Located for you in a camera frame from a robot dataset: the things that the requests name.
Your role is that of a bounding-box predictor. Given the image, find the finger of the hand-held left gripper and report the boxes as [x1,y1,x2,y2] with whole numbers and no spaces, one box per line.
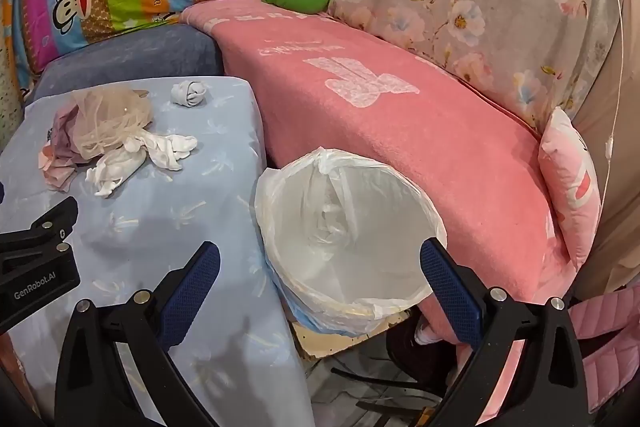
[0,197,80,264]

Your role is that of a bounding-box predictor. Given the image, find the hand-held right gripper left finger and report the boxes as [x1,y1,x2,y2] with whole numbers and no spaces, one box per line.
[54,241,222,427]

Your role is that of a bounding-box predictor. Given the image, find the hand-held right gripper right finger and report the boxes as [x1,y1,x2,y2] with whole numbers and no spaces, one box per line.
[419,237,586,427]

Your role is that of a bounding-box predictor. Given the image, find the light blue trash bin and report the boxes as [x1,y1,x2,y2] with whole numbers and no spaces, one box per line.
[267,257,383,339]

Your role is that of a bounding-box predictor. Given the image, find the beige mesh net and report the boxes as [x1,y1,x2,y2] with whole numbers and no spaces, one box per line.
[69,88,153,160]

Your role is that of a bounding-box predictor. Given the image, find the white-lined laundry basket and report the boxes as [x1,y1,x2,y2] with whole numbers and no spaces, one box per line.
[254,147,448,324]

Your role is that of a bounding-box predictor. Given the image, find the pile of beige and white clothes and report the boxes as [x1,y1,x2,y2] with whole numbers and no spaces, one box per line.
[86,132,199,198]

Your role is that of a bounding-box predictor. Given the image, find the cardboard piece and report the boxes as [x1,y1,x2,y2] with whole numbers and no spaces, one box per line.
[290,307,412,361]

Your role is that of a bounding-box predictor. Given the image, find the pink pillow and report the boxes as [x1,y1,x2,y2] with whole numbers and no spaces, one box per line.
[537,106,604,272]

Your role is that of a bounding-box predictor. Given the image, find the pink quilted cloth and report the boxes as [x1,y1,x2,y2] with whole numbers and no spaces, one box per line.
[569,283,640,414]

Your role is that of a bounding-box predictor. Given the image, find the pink blanket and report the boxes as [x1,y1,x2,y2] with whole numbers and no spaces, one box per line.
[180,0,577,358]

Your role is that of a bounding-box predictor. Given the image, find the grey-blue cushion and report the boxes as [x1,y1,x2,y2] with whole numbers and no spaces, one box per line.
[31,26,224,104]

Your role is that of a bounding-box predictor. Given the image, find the white rolled sock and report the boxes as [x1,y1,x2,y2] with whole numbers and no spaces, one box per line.
[170,79,207,107]

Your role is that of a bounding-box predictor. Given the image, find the black cable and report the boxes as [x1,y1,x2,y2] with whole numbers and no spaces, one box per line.
[329,364,446,398]

